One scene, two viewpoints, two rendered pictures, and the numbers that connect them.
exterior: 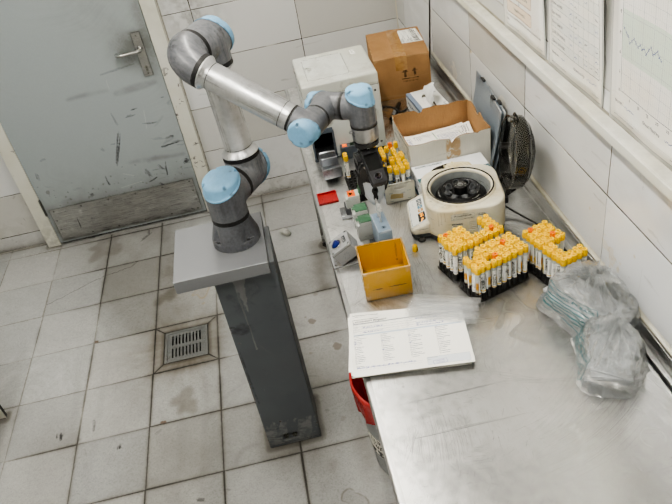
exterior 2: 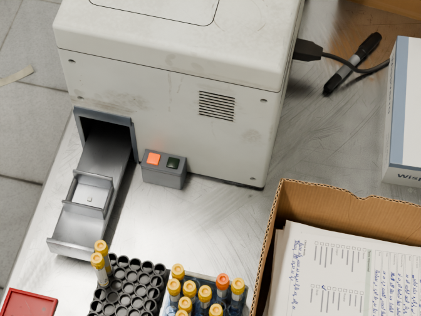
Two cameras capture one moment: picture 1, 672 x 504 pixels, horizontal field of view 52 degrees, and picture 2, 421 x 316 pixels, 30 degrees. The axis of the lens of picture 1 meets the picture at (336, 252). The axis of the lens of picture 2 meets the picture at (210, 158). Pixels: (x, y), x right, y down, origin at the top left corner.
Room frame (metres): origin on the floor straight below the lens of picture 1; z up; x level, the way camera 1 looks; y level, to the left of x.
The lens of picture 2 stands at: (1.74, -0.31, 1.90)
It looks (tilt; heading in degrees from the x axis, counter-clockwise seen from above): 61 degrees down; 15
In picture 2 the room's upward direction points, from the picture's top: 2 degrees clockwise
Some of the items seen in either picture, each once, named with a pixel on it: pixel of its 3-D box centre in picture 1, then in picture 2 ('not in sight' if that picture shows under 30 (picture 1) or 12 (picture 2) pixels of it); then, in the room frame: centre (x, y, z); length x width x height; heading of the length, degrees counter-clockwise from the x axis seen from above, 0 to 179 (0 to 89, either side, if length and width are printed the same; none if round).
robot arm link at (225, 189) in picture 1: (225, 193); not in sight; (1.79, 0.29, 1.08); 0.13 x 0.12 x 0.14; 150
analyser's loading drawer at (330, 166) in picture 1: (328, 157); (94, 183); (2.17, -0.04, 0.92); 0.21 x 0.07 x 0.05; 3
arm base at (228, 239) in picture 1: (233, 225); not in sight; (1.78, 0.30, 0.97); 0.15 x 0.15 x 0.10
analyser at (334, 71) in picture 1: (339, 104); (192, 41); (2.37, -0.12, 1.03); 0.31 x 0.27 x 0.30; 3
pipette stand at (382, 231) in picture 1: (382, 235); not in sight; (1.64, -0.15, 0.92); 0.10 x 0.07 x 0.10; 5
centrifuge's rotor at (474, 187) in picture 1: (460, 193); not in sight; (1.72, -0.41, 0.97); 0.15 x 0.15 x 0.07
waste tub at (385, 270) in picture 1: (384, 269); not in sight; (1.48, -0.12, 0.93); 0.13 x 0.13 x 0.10; 0
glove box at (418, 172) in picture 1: (451, 174); not in sight; (1.90, -0.42, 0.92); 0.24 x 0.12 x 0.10; 93
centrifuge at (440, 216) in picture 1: (455, 201); not in sight; (1.72, -0.39, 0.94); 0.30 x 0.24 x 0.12; 84
